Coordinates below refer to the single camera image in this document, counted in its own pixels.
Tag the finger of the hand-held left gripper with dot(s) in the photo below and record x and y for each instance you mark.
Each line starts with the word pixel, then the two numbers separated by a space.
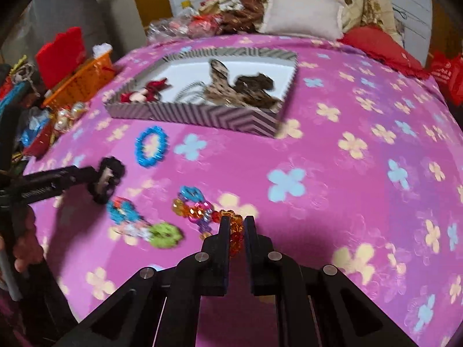
pixel 54 182

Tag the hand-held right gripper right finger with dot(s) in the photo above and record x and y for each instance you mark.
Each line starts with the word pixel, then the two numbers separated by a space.
pixel 258 251

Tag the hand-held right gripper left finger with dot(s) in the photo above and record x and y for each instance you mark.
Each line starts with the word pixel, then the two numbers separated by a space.
pixel 219 251

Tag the black scrunchie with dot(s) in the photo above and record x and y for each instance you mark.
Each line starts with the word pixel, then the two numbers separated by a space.
pixel 115 168

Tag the striped cardboard box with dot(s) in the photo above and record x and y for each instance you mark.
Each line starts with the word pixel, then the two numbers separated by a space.
pixel 202 117

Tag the leopard print scrunchie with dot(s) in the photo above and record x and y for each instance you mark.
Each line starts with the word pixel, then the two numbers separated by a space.
pixel 220 83

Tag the dark brown scrunchie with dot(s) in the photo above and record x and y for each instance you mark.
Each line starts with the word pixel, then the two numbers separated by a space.
pixel 256 81

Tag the person's left hand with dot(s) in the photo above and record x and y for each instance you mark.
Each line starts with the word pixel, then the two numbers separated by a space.
pixel 27 240

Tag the foil-wrapped egg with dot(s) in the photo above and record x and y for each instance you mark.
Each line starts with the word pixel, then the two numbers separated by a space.
pixel 79 107
pixel 67 112
pixel 61 123

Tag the blue foil wrapper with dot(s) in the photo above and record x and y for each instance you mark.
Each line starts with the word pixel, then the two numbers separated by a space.
pixel 34 124

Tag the orange plastic basket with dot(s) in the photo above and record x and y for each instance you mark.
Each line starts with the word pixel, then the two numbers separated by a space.
pixel 79 85

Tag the pink floral bedsheet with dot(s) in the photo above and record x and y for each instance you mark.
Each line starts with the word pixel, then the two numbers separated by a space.
pixel 343 173

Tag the white crumpled paper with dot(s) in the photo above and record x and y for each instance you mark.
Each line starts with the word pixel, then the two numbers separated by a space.
pixel 102 48

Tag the grey refrigerator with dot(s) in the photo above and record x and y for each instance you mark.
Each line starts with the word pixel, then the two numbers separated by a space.
pixel 65 3

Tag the clear plastic bag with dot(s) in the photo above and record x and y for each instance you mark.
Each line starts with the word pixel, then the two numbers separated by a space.
pixel 166 29

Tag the pink red packet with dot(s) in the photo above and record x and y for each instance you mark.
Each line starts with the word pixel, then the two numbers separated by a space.
pixel 202 25

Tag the yellow bottle cap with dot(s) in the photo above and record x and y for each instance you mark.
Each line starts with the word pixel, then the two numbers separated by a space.
pixel 185 4

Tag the brown patterned fabric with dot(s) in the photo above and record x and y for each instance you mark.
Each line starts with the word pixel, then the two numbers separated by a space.
pixel 242 18

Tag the red pillow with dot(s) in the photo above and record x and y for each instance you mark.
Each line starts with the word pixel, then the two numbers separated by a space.
pixel 383 50

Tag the red plush toy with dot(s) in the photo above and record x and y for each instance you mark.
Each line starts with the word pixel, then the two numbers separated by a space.
pixel 211 3

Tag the white pillow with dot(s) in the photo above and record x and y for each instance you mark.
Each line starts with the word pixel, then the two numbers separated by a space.
pixel 304 14

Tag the red shopping bag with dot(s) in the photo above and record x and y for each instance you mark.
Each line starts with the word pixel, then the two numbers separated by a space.
pixel 446 76

